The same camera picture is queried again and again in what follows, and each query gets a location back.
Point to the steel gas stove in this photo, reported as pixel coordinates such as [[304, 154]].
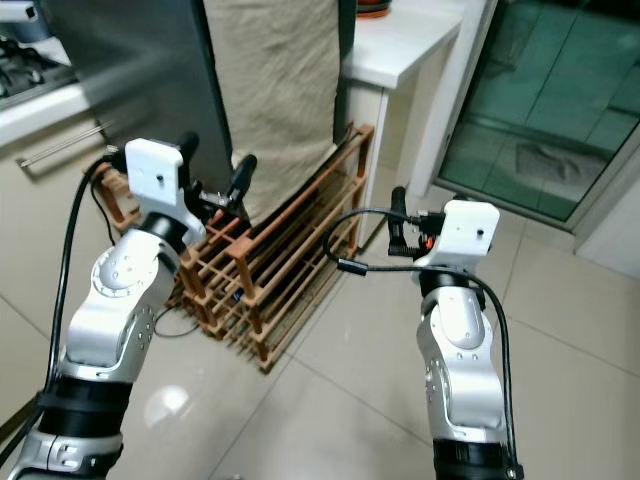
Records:
[[30, 85]]

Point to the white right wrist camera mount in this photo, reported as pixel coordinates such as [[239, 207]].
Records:
[[465, 235]]

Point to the green glass door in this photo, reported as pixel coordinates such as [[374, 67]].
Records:
[[540, 100]]

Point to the brown wooden rack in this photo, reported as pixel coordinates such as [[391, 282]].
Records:
[[290, 280]]

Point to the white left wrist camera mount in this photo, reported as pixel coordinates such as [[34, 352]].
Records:
[[155, 175]]

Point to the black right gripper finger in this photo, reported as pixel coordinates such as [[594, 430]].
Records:
[[399, 210], [462, 198]]

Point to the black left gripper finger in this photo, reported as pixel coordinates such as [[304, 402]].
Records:
[[242, 178], [190, 146]]

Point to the orange bowl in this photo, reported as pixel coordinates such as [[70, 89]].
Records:
[[375, 8]]

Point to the beige cloth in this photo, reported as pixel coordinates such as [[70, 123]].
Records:
[[270, 90]]

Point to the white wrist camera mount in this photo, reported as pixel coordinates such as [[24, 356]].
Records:
[[155, 175], [465, 235]]

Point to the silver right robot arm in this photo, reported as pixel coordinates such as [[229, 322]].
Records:
[[460, 350]]

